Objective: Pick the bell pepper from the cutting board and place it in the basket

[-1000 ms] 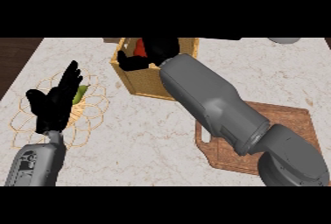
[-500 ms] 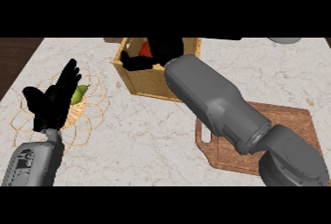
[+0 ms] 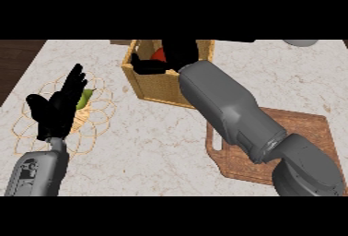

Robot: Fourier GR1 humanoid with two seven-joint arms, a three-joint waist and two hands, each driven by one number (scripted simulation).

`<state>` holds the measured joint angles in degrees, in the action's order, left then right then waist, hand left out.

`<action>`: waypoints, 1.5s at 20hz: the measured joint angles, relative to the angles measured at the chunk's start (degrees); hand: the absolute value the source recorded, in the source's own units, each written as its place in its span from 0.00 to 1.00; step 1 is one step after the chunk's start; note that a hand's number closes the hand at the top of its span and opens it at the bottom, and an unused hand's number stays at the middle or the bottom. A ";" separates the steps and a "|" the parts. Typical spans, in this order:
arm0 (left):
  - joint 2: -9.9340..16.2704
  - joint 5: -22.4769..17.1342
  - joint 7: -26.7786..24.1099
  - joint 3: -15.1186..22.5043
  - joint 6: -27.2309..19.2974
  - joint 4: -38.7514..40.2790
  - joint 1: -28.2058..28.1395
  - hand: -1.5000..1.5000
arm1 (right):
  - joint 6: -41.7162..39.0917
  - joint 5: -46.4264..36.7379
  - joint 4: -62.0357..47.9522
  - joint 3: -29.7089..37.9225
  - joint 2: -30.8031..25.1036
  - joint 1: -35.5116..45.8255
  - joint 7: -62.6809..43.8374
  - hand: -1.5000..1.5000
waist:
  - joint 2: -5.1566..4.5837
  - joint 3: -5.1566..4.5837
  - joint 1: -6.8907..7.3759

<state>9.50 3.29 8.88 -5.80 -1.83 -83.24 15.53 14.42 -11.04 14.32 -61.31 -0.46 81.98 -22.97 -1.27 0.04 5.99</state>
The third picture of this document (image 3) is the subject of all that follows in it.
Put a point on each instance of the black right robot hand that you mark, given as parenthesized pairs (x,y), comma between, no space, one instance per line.
(180,55)

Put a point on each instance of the brown wooden cutting board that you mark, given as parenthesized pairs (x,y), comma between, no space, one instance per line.
(312,132)

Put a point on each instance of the grey round object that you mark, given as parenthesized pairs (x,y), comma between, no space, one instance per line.
(299,42)

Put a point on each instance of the red bell pepper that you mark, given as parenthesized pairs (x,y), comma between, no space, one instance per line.
(158,55)

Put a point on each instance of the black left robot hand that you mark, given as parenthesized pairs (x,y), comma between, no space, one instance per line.
(57,110)

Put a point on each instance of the tan wicker basket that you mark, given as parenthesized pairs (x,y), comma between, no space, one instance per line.
(158,84)

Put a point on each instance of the brown wooden object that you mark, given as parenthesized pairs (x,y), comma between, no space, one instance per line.
(119,42)

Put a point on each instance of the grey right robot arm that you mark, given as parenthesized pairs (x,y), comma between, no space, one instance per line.
(230,110)

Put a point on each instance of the tan cone-shaped item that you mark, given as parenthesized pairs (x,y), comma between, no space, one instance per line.
(79,118)

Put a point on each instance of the green vegetable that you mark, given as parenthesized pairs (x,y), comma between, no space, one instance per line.
(84,98)

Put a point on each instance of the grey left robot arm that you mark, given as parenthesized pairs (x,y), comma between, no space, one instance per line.
(40,172)

